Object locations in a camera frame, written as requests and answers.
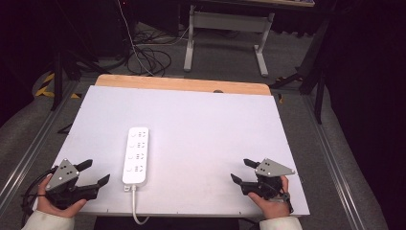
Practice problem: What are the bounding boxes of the person's dark clothing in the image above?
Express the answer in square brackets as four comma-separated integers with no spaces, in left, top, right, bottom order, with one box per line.
[93,216,241,230]

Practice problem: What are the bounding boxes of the thin white floor cable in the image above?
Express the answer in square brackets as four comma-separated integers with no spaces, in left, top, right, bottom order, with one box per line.
[116,0,155,77]

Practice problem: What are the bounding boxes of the person's left hand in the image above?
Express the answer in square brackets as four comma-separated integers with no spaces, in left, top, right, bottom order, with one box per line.
[35,173,88,219]

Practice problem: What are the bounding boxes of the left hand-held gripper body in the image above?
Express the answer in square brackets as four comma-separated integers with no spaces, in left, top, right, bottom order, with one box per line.
[45,158,99,211]

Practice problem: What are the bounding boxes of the black coiled floor cables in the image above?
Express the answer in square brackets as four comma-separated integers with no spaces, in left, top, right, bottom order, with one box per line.
[126,27,173,78]

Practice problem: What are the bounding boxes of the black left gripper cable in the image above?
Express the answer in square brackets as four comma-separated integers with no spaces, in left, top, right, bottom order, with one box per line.
[20,169,59,226]

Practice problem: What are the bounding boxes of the aluminium floor rail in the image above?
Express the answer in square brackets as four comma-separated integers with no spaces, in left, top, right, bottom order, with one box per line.
[302,95,368,230]
[0,80,81,207]

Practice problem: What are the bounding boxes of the wooden desk top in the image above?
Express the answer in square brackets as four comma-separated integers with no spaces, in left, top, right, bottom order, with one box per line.
[191,0,316,9]

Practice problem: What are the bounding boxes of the white metal desk frame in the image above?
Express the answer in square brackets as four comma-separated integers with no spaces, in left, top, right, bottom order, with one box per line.
[183,4,276,79]

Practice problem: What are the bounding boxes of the white power strip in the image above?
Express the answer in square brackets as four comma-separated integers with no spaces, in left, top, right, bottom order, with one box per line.
[122,126,150,193]

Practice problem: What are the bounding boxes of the black metal stand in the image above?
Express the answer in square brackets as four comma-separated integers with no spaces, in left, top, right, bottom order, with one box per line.
[50,47,111,112]
[268,17,330,126]

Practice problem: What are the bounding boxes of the white board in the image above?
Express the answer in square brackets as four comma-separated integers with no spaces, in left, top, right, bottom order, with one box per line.
[33,84,311,219]

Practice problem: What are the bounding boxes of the yellow black floor tape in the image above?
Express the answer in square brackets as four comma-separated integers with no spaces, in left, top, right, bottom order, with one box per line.
[34,72,81,100]

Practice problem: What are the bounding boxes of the white power strip cable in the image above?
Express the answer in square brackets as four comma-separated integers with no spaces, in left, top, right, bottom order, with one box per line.
[129,184,150,226]

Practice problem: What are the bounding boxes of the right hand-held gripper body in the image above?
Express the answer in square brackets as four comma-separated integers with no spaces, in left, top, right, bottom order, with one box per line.
[241,157,297,201]

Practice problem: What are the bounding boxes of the person's right hand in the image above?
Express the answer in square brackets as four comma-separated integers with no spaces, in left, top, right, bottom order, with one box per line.
[247,174,292,221]

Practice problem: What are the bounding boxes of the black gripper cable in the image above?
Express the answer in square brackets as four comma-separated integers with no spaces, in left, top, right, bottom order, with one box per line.
[20,169,59,226]
[278,191,295,215]

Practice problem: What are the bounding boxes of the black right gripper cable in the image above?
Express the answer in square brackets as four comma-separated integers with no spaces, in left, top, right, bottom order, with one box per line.
[278,191,295,215]

